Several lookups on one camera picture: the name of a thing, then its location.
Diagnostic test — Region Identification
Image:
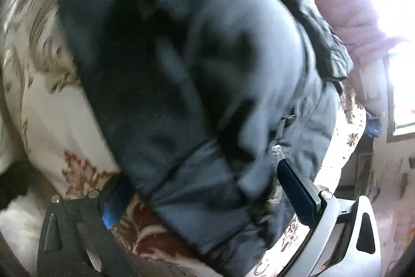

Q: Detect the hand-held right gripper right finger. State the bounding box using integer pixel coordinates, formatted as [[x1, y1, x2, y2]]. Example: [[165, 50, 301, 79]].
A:
[[277, 158, 381, 277]]

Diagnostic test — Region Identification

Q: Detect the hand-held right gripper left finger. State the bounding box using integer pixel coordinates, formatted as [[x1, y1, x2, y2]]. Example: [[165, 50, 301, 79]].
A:
[[37, 178, 140, 277]]

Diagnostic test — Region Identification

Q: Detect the dark blue padded jacket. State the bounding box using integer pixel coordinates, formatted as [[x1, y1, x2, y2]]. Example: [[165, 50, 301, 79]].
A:
[[57, 0, 354, 276]]

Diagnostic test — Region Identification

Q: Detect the wooden side table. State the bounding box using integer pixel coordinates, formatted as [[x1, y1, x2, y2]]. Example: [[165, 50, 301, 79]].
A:
[[353, 134, 377, 193]]

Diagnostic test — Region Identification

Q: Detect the white fluffy cloth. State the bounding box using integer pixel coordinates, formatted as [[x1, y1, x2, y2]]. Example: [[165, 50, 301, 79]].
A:
[[0, 189, 46, 274]]

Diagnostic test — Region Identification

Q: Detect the blue backpack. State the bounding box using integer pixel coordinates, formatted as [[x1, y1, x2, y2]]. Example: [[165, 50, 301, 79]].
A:
[[365, 115, 388, 138]]

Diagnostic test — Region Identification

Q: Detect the floral bedspread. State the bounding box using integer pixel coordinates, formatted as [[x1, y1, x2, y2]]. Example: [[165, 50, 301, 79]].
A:
[[0, 0, 367, 277]]

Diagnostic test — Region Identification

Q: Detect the dark-framed window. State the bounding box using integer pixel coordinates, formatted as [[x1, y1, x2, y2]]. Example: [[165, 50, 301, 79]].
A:
[[331, 0, 415, 144]]

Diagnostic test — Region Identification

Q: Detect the pink curtain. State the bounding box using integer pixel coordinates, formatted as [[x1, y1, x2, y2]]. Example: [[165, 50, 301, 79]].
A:
[[269, 0, 409, 96]]

